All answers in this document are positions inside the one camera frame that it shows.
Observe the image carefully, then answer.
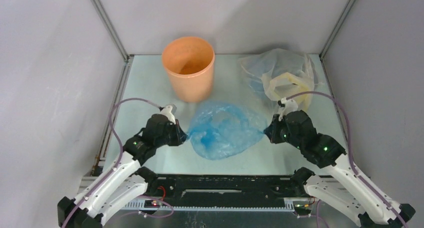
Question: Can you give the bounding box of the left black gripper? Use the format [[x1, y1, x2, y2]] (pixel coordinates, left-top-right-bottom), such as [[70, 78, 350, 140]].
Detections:
[[154, 119, 189, 148]]

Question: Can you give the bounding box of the blue plastic trash bag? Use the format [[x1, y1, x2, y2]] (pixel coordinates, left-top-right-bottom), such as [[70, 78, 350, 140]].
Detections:
[[188, 101, 267, 160]]

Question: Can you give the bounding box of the translucent white plastic bag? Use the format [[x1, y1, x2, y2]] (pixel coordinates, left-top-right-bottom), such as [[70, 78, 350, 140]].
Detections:
[[237, 48, 322, 109]]

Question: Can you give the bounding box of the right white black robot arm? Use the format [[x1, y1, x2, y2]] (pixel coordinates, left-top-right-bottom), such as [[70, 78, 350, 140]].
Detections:
[[264, 111, 416, 227]]

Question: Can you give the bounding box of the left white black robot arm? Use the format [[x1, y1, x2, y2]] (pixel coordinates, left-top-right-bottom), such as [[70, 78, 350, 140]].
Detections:
[[57, 106, 187, 227]]

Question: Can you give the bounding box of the orange plastic trash bin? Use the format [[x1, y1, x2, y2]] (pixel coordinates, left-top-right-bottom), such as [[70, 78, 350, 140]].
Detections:
[[161, 37, 216, 103]]

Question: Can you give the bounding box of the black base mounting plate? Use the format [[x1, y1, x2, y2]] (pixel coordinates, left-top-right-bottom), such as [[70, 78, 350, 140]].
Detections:
[[145, 174, 309, 208]]

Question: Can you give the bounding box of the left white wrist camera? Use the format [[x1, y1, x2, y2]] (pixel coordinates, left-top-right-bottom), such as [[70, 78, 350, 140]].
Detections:
[[160, 104, 177, 124]]

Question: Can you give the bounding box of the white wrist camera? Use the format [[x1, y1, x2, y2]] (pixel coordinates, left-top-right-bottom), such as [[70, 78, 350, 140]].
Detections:
[[160, 104, 177, 124], [277, 98, 299, 121]]

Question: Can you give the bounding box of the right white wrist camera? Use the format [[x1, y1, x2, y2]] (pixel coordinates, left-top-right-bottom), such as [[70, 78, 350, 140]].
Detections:
[[277, 98, 299, 121]]

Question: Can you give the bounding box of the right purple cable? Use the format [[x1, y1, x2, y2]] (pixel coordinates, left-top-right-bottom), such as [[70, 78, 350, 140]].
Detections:
[[285, 91, 410, 228]]

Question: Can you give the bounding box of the purple cable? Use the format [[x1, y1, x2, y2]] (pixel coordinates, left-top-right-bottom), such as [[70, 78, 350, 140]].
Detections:
[[61, 98, 175, 228], [285, 91, 410, 228]]

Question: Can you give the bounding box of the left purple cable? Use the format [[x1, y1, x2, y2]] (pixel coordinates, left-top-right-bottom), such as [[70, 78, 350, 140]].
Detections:
[[61, 98, 175, 228]]

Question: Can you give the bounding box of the aluminium frame rail front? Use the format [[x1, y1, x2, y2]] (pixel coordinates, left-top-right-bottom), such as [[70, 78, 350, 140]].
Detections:
[[76, 176, 379, 214]]

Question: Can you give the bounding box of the left side aluminium rail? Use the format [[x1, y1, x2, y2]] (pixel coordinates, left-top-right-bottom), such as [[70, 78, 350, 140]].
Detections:
[[89, 55, 135, 176]]

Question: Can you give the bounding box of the right aluminium corner post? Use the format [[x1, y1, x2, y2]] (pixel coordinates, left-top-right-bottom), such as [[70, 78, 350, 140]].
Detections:
[[319, 0, 357, 60]]

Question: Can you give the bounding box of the aluminium corner post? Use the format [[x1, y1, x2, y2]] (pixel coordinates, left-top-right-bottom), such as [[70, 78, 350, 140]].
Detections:
[[90, 0, 130, 62], [319, 0, 357, 60]]

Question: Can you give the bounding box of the left aluminium corner post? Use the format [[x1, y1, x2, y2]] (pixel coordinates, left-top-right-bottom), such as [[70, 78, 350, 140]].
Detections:
[[90, 0, 130, 62]]

